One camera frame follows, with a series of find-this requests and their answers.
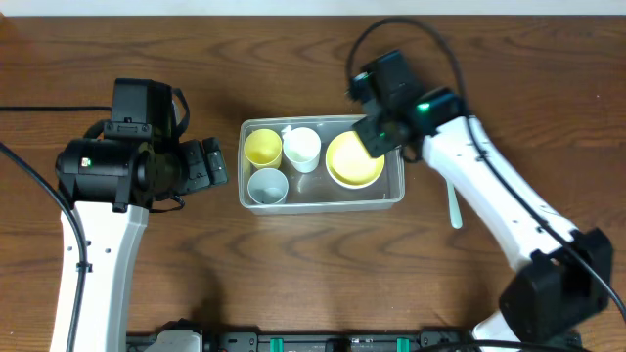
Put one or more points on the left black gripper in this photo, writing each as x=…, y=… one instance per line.
x=194, y=166

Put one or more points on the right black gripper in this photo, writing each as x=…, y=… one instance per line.
x=380, y=129

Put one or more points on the yellow plastic bowl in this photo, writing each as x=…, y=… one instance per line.
x=349, y=163

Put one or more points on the yellow plastic cup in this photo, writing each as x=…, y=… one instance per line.
x=263, y=149

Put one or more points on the grey plastic cup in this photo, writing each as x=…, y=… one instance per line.
x=268, y=186

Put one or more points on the white plastic cup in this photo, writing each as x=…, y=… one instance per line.
x=302, y=147

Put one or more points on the clear plastic container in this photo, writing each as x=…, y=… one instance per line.
x=317, y=192

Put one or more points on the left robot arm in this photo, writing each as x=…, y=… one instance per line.
x=109, y=181

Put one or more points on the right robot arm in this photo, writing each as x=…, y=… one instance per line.
x=562, y=276

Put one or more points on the mint green plastic spoon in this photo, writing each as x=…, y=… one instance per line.
x=455, y=215

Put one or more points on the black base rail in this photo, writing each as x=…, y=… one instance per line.
x=184, y=335

